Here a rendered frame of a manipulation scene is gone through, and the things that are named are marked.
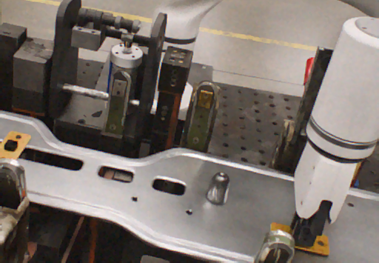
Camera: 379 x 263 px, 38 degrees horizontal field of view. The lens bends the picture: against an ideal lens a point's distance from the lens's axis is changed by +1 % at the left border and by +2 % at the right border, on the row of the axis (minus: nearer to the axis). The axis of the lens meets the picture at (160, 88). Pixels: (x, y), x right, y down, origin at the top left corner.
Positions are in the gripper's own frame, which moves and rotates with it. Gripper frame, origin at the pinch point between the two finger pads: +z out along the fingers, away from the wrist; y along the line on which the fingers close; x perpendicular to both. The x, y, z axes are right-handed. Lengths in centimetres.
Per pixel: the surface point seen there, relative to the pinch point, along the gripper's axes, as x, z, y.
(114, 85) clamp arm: -33.5, -5.3, -17.7
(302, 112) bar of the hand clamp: -1.4, -7.4, -18.5
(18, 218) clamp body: -38.2, -0.9, 11.9
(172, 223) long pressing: -18.5, 2.9, 2.7
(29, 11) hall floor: -143, 103, -255
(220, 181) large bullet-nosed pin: -12.7, -1.3, -3.9
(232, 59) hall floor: -5, 103, -249
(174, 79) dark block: -23.8, -5.8, -23.2
